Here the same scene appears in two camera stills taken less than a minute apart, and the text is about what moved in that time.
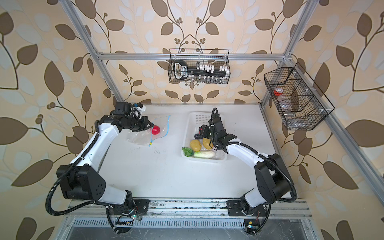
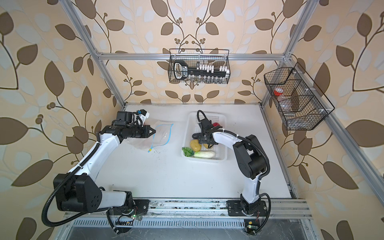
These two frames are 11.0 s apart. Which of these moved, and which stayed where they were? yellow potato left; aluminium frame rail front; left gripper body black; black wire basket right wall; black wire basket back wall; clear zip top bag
Moved: clear zip top bag; left gripper body black
Stayed: black wire basket back wall; aluminium frame rail front; black wire basket right wall; yellow potato left
